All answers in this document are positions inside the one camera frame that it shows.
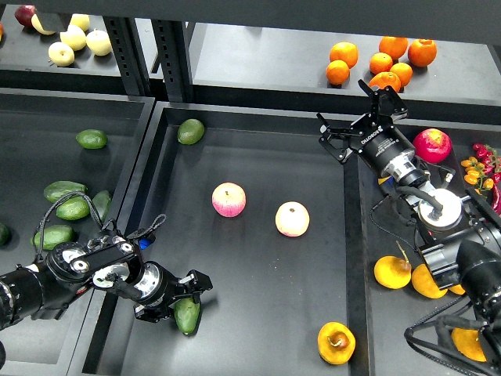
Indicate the orange small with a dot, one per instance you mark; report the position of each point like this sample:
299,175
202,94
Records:
380,62
404,73

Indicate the green avocado left tray top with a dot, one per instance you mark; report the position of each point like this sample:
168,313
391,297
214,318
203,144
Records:
92,139

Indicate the black metal shelf upright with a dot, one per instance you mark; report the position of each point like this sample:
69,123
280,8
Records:
153,57

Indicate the yellow pear shelf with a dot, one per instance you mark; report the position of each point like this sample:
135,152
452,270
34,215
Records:
80,20
74,37
61,54
99,42

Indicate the avocado at left edge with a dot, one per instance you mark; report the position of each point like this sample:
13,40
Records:
5,234

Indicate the red pomegranate fruit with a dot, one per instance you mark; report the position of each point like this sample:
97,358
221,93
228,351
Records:
432,145

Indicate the orange front bottom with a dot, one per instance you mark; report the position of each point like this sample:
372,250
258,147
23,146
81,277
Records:
384,79

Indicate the orange centre small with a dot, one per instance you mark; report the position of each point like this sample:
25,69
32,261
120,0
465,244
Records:
380,62

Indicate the green avocado at tray corner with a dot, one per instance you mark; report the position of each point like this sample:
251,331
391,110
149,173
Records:
191,131

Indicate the dark green avocado right pile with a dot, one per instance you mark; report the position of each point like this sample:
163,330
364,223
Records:
101,202

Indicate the black left tray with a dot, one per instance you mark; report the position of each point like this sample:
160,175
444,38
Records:
39,147

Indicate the green avocado lower pile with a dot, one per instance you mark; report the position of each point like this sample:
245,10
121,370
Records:
53,236

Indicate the orange far left top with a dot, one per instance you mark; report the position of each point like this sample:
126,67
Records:
345,51

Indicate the yellow pear shelf middle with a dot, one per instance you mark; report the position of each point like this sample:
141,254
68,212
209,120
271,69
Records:
74,37

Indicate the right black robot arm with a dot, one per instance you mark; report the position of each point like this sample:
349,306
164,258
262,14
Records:
457,236

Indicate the pink red apple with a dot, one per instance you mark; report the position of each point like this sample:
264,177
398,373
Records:
228,199

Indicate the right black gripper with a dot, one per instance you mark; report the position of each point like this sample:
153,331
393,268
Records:
373,136

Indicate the orange right small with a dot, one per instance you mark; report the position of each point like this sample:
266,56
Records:
404,73

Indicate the yellow pear upper right tray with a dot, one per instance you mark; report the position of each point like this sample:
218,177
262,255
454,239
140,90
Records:
387,182

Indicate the orange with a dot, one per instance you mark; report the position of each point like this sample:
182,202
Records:
337,72
395,47
384,79
345,51
422,52

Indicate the orange far left bottom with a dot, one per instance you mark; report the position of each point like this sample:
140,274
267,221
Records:
337,72

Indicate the yellow pear behind arm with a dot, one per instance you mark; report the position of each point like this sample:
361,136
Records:
457,289

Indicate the orange top right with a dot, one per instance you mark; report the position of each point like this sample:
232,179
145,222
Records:
422,52

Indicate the pale yellow pink apple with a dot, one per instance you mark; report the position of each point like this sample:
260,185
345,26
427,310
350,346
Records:
292,219

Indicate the red chili pepper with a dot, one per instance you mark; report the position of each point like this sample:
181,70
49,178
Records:
496,199

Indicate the orange top middle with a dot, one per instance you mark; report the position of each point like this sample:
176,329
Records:
395,47

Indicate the green avocado middle pile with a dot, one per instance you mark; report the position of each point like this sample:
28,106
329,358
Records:
73,209

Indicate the black right tray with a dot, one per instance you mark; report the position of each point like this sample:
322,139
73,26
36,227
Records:
378,316

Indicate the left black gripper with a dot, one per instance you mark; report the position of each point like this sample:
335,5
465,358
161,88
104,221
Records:
159,288

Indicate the black tray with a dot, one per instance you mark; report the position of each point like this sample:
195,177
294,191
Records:
378,316
271,293
39,147

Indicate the yellow pear shelf front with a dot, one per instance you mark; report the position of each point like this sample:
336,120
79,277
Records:
61,54

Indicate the yellow pear shelf top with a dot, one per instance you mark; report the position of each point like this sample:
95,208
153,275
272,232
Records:
80,20

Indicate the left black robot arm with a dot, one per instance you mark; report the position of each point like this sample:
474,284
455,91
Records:
111,262

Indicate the black centre tray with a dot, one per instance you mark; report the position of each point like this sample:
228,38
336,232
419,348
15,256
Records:
271,293

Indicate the yellow pear shelf right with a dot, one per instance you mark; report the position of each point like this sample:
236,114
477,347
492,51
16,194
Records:
99,42

